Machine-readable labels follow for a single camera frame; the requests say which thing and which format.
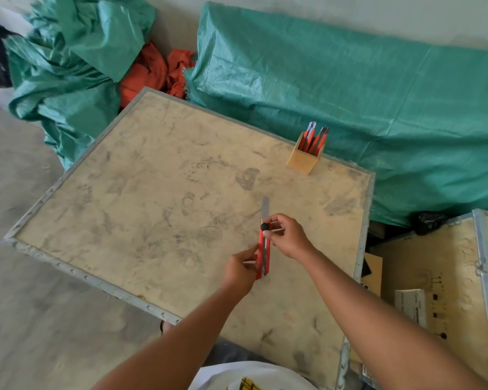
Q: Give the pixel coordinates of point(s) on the person's left hand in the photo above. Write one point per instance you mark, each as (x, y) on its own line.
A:
(238, 272)

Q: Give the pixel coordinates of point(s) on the person's right hand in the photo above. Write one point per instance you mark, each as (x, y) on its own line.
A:
(292, 238)

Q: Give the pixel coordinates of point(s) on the person's right thumb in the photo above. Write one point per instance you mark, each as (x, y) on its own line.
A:
(273, 238)

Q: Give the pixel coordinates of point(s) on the person's left thumb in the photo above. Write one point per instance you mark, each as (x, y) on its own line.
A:
(251, 252)

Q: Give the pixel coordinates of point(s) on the red utility knife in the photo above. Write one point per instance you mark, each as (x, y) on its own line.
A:
(320, 146)
(305, 138)
(261, 251)
(310, 141)
(316, 142)

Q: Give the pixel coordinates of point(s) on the person's right forearm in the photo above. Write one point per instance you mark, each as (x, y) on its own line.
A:
(374, 320)

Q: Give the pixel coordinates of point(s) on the person's left forearm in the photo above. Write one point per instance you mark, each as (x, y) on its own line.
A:
(179, 345)

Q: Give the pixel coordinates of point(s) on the wooden holder box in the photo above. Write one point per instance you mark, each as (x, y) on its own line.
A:
(303, 160)

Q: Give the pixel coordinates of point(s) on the large metal-edged wooden crate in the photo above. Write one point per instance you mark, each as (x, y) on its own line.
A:
(166, 198)

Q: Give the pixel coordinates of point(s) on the brown cardboard piece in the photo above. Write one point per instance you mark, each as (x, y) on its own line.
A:
(373, 274)

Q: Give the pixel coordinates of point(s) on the person's white shirt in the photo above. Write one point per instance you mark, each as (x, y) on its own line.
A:
(227, 377)

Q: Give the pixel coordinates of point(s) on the white paper label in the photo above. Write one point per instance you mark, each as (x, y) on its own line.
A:
(410, 306)

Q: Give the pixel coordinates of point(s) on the small black plastic bag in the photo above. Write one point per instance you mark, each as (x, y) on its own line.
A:
(429, 223)

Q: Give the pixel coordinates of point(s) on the large flat green tarp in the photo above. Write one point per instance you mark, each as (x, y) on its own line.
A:
(349, 101)

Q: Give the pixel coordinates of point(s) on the small metal-edged wooden crate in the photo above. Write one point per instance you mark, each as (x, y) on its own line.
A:
(451, 272)

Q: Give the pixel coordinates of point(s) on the orange cloth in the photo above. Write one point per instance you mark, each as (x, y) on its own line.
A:
(146, 73)

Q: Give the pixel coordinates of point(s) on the crumpled green tarp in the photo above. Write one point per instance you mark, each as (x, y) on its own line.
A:
(73, 68)

